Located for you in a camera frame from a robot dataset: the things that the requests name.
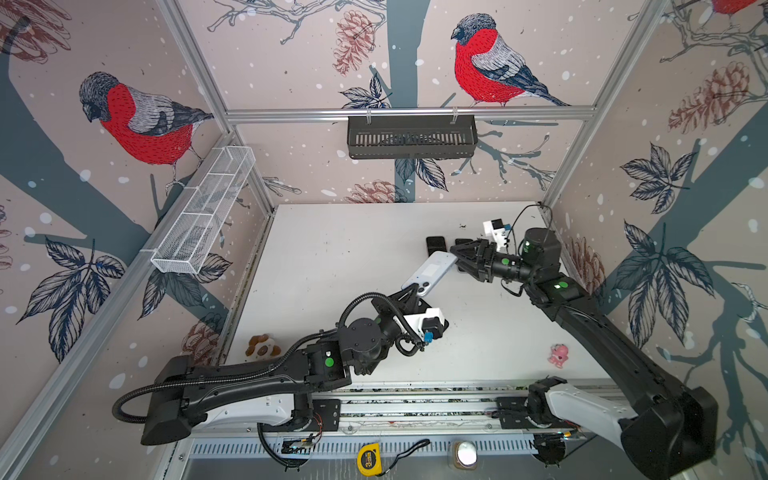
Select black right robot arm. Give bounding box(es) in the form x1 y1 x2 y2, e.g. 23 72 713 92
450 228 718 479

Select black corrugated cable left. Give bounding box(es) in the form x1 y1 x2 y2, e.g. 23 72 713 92
111 291 427 425

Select yellow tape measure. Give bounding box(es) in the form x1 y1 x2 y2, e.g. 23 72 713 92
356 443 384 477

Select black phone face up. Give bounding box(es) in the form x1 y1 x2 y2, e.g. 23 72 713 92
401 251 457 297

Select white wire mesh basket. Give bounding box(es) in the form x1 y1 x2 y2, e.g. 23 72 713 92
151 146 255 275

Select black wall basket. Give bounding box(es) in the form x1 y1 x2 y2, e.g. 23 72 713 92
347 115 478 160

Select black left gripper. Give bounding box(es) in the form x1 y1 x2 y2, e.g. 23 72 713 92
357 282 420 375

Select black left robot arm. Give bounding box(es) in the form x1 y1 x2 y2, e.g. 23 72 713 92
140 286 443 446

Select pink purple phone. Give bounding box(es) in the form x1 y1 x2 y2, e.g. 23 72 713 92
426 236 448 256

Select small pink toy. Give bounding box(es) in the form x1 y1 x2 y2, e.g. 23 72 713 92
548 344 569 369

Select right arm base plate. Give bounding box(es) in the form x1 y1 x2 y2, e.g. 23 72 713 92
491 396 538 430

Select small circuit board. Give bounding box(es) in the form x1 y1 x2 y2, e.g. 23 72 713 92
280 439 315 455

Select round silver puck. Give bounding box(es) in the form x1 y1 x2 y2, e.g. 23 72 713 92
451 440 478 470

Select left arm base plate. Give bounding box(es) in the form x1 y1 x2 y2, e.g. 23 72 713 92
302 399 341 433

